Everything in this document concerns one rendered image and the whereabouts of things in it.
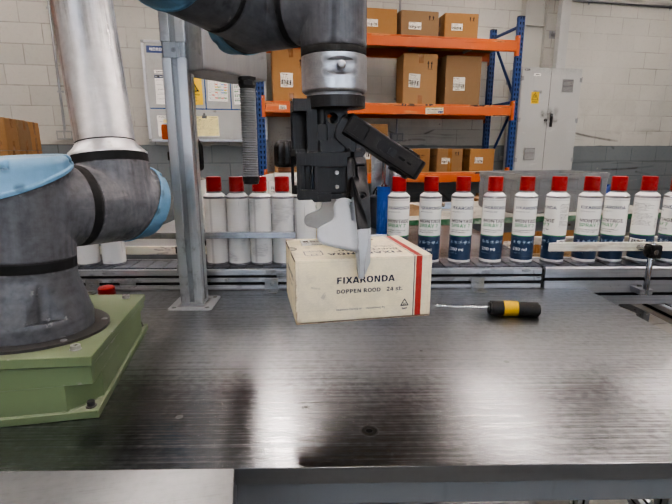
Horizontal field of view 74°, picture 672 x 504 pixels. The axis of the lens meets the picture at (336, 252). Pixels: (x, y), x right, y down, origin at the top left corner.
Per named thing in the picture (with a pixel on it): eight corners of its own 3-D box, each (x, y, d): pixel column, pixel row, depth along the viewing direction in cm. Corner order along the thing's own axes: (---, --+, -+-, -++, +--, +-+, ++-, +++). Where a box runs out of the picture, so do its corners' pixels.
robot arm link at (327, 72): (358, 64, 55) (376, 50, 48) (358, 103, 57) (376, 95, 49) (297, 63, 54) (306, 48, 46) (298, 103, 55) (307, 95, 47)
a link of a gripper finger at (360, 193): (350, 240, 52) (341, 174, 55) (365, 239, 52) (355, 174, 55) (358, 223, 48) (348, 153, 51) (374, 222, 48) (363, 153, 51)
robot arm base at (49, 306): (113, 312, 68) (111, 248, 67) (56, 350, 53) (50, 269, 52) (12, 310, 68) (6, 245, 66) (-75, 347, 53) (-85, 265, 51)
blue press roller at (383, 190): (387, 248, 114) (389, 183, 110) (389, 251, 111) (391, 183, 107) (375, 248, 114) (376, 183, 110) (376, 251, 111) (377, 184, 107)
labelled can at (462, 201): (466, 259, 111) (471, 175, 106) (472, 264, 106) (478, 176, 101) (445, 259, 111) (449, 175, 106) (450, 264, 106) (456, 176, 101)
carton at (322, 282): (396, 286, 66) (398, 235, 64) (429, 315, 54) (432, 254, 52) (286, 292, 63) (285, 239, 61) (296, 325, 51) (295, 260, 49)
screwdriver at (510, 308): (536, 314, 88) (537, 299, 88) (541, 319, 85) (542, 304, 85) (432, 309, 91) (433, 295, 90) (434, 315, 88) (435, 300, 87)
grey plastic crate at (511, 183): (556, 203, 297) (560, 169, 292) (606, 211, 259) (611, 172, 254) (476, 206, 282) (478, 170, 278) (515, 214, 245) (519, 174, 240)
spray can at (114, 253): (130, 261, 109) (121, 176, 105) (121, 266, 104) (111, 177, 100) (109, 261, 109) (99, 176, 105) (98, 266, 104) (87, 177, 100)
